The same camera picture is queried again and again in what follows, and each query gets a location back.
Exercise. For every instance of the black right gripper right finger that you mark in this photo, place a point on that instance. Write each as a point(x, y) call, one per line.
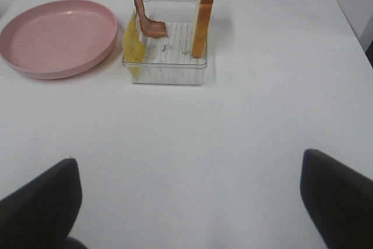
point(338, 200)

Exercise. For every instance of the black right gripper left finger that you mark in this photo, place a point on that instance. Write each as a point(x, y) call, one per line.
point(42, 213)

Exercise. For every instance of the pink round plate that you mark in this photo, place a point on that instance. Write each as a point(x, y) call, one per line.
point(59, 39)

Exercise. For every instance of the yellow cheese slice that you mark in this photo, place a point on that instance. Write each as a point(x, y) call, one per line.
point(133, 48)

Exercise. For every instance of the clear right plastic tray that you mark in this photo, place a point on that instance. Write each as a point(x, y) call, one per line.
point(168, 60)

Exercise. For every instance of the upright bread slice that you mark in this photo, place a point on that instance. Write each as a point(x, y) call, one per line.
point(200, 26)

